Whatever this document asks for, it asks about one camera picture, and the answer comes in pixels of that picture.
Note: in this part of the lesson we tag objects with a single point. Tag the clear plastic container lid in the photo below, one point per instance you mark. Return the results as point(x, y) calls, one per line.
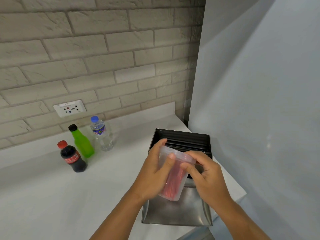
point(178, 154)

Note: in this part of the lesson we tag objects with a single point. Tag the person's right hand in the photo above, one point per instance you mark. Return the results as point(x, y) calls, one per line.
point(212, 179)

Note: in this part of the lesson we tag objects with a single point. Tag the dark cola bottle red cap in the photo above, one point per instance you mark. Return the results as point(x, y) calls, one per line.
point(72, 158)

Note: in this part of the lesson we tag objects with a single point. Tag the clear water bottle blue cap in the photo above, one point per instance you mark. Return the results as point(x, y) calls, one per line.
point(102, 136)

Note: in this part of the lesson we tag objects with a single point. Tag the white wall power socket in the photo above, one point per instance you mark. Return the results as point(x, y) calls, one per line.
point(70, 108)

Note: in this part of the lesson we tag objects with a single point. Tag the person's left thumb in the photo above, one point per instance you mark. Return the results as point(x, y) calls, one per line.
point(168, 163)

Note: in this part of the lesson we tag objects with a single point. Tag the stainless steel tray box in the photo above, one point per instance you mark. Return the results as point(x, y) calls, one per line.
point(185, 209)

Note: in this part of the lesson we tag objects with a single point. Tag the clear plastic container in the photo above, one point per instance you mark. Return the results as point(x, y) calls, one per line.
point(177, 184)

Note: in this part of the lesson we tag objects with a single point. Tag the person's left hand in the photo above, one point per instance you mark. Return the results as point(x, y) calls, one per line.
point(148, 174)

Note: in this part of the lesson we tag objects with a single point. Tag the person's left forearm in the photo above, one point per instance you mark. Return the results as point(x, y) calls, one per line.
point(120, 217)

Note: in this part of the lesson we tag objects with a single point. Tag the person's right forearm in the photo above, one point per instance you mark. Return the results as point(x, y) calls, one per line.
point(240, 219)

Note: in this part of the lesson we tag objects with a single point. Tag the green soda bottle black cap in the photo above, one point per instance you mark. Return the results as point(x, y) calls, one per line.
point(83, 144)

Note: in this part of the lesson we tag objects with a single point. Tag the person's right thumb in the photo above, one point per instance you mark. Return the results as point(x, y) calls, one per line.
point(190, 171)

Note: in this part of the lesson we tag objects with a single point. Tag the bundle of red sticks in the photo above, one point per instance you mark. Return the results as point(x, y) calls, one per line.
point(175, 181)

